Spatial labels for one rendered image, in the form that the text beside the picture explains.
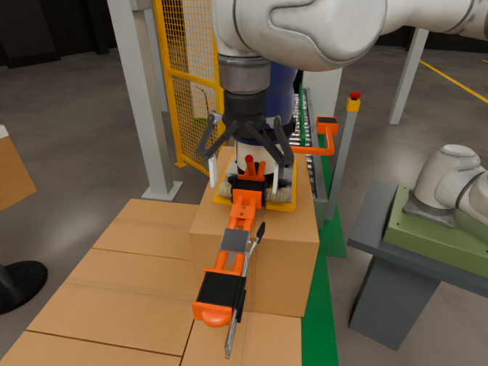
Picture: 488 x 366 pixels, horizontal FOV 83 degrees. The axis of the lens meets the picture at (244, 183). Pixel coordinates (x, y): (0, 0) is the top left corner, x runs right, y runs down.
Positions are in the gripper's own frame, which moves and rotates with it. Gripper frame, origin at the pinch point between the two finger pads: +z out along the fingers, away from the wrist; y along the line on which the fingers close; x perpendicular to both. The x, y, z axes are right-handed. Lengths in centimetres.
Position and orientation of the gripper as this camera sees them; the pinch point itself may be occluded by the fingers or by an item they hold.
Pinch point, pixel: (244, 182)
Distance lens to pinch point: 60.7
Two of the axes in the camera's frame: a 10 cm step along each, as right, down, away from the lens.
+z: 0.0, 8.3, 5.6
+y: -9.9, -1.0, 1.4
